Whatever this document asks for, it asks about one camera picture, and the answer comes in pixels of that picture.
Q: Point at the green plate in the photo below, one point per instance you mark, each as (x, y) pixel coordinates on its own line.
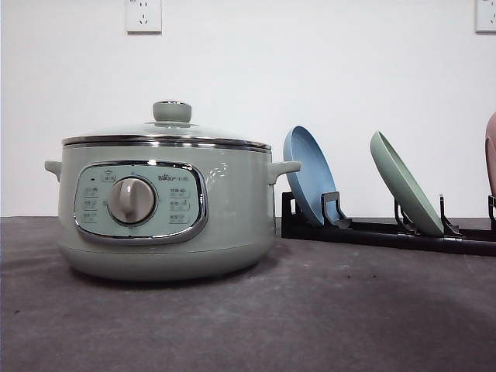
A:
(404, 185)

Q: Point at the pink plate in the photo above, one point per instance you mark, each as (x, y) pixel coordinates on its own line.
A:
(490, 154)

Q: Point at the green electric steamer pot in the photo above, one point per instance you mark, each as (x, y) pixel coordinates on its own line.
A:
(166, 212)

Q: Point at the black dish rack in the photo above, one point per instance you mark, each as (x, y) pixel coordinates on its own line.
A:
(337, 227)

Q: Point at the left white wall socket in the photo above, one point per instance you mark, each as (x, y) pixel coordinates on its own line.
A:
(144, 17)

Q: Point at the glass steamer lid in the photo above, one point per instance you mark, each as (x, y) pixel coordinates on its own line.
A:
(172, 127)

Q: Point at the grey table mat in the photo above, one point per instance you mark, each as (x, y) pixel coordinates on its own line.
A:
(314, 305)

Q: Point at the white wall socket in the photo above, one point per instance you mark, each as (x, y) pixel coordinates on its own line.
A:
(485, 17)
(144, 17)

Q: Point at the right white wall socket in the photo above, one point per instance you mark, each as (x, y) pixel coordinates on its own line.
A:
(485, 17)

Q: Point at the blue plate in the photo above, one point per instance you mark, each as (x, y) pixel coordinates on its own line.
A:
(316, 176)

